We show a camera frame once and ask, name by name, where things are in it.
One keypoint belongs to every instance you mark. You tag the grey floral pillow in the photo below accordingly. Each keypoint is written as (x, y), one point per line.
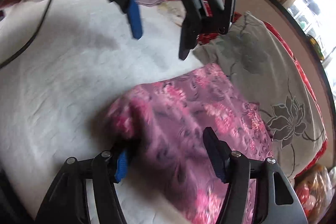
(275, 95)

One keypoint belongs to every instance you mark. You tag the purple pink floral garment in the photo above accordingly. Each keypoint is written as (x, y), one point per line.
(168, 118)

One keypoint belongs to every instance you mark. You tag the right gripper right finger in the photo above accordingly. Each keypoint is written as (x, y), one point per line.
(275, 200)

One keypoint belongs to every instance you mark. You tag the clear bag of toys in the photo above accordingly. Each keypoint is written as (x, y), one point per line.
(315, 189)

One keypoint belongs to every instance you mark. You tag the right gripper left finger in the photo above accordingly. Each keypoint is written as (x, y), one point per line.
(66, 200)

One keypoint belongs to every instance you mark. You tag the white quilted mattress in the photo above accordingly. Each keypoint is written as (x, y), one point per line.
(55, 94)

